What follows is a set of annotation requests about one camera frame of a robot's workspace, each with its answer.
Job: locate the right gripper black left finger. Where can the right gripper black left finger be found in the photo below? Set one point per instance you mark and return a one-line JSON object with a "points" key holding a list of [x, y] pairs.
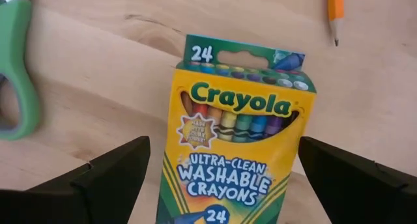
{"points": [[107, 185]]}

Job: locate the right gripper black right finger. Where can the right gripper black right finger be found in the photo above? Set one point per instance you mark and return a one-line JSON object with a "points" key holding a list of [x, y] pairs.
{"points": [[358, 191]]}

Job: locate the Crayola crayon box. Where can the Crayola crayon box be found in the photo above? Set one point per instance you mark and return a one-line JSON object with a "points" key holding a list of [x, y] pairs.
{"points": [[234, 146]]}

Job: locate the orange pencil with pink eraser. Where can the orange pencil with pink eraser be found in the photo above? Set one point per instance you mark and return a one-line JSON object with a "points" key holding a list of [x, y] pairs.
{"points": [[335, 6]]}

